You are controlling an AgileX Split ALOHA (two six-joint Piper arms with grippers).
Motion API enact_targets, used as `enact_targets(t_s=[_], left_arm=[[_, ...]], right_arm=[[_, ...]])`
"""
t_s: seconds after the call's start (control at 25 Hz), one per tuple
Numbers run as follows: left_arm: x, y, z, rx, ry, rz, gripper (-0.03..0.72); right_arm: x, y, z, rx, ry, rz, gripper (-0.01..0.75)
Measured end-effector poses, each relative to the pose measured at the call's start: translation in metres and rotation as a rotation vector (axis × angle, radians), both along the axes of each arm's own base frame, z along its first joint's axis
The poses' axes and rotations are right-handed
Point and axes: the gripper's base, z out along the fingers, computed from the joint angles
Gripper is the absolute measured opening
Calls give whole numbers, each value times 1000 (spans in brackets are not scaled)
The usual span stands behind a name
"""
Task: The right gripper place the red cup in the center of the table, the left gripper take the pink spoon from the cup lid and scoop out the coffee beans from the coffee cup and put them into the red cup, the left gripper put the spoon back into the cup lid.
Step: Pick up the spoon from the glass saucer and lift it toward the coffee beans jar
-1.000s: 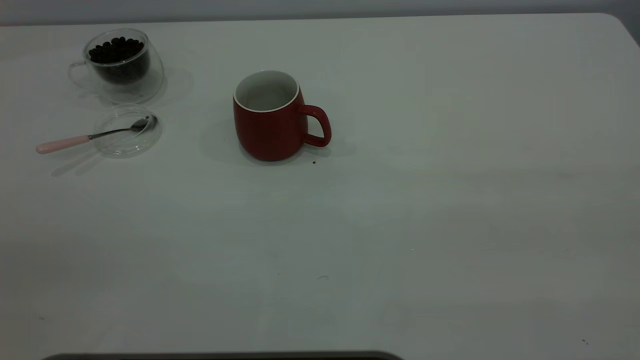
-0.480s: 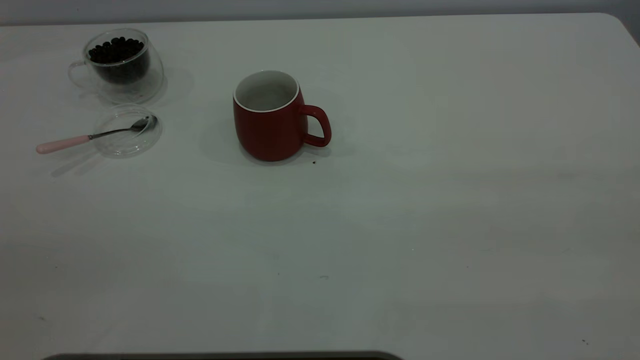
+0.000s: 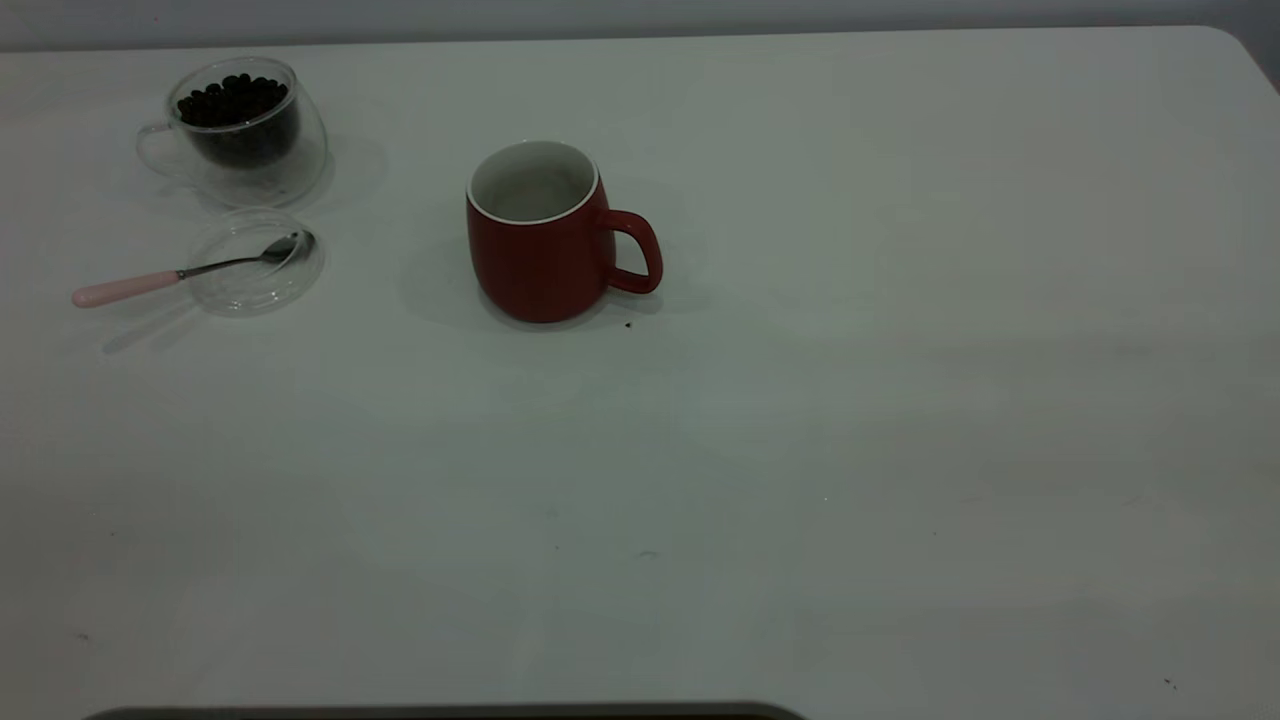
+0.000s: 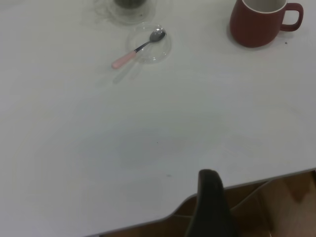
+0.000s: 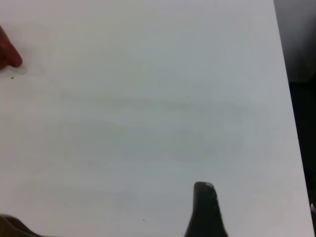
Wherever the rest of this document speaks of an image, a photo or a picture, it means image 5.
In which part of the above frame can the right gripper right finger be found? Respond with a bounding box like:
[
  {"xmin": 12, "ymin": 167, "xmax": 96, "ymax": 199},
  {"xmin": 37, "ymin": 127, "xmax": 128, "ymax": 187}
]
[{"xmin": 184, "ymin": 181, "xmax": 230, "ymax": 237}]

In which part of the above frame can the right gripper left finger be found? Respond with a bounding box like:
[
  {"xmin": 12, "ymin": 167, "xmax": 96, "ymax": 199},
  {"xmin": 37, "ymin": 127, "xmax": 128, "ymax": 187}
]
[{"xmin": 0, "ymin": 214, "xmax": 40, "ymax": 237}]

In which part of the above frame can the red ceramic mug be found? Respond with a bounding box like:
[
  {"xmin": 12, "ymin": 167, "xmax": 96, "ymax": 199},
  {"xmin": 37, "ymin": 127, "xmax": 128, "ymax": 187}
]
[{"xmin": 0, "ymin": 24, "xmax": 23, "ymax": 71}]

